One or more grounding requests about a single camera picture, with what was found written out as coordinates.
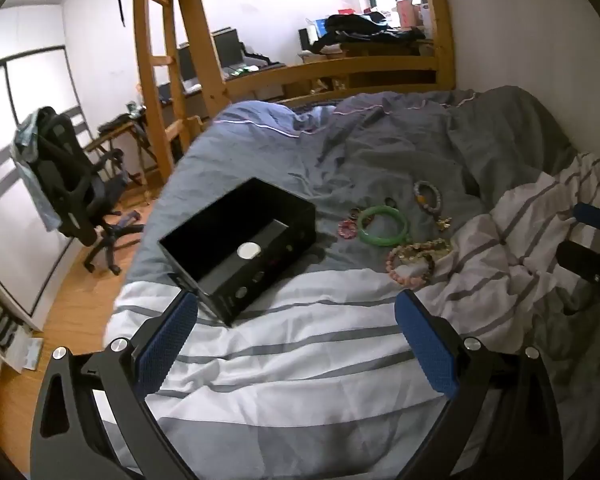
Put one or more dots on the wooden folding table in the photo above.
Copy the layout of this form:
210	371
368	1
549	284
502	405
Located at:
110	137

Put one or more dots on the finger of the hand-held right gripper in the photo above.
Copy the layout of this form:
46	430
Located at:
587	213
580	260

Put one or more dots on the grey white striped duvet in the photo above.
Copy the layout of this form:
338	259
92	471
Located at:
305	360

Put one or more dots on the pink box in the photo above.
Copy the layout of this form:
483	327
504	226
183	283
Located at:
405	12

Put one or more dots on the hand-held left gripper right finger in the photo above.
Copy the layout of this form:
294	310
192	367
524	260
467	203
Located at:
425	345

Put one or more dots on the white round disc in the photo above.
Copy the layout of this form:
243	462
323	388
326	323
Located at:
248	251

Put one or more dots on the white low shelf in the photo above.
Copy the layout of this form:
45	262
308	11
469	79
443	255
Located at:
15	355

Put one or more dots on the wooden bed ladder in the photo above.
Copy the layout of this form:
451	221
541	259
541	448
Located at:
147	85

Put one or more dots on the grey blanket pink trim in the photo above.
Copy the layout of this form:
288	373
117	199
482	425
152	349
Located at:
505	125

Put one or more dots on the black speaker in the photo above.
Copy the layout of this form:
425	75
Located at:
304	40

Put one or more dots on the light blue garment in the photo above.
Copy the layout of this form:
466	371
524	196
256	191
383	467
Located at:
27	135

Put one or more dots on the office desk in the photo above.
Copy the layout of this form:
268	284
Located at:
192	102

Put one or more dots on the green jade bangle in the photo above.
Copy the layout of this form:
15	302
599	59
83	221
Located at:
362	225

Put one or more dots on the gold charm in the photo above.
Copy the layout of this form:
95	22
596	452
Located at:
442	223

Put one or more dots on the black clothes pile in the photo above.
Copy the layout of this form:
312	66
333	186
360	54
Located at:
360	25

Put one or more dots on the black office chair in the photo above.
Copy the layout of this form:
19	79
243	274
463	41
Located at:
65	175

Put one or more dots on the white sliding wardrobe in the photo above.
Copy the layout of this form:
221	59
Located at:
25	110

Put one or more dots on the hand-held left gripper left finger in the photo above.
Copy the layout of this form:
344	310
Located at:
167	345

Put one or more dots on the black jewelry box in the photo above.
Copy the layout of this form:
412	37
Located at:
280	250

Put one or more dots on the wooden bunk bed frame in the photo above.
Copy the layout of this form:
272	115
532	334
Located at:
445	35

